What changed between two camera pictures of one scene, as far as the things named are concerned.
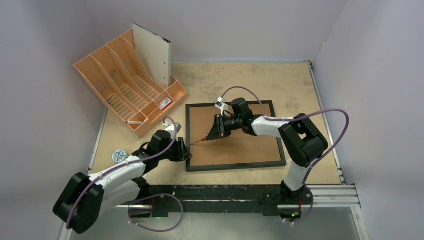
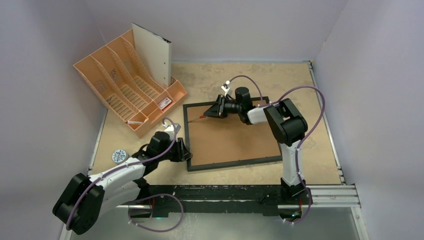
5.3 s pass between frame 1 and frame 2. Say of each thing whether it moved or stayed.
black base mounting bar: stayed
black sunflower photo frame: stayed
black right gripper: moved
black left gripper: stayed
